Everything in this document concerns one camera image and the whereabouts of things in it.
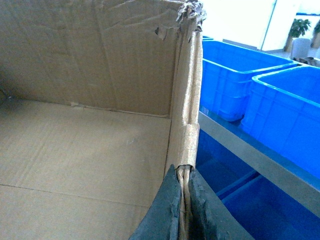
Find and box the stainless steel shelf rack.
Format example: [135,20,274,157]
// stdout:
[198,111,320,217]

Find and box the green potted plant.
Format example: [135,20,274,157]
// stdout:
[288,18,311,38]

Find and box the blue plastic bin near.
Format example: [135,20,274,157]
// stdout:
[240,66,320,178]

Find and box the blue plastic bin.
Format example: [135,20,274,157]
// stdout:
[240,66,320,178]
[200,40,298,122]

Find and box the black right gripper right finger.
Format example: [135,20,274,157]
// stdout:
[188,169,253,240]

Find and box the brown cardboard box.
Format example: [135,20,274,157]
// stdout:
[0,0,205,240]

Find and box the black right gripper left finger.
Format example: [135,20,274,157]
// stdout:
[129,164,182,240]

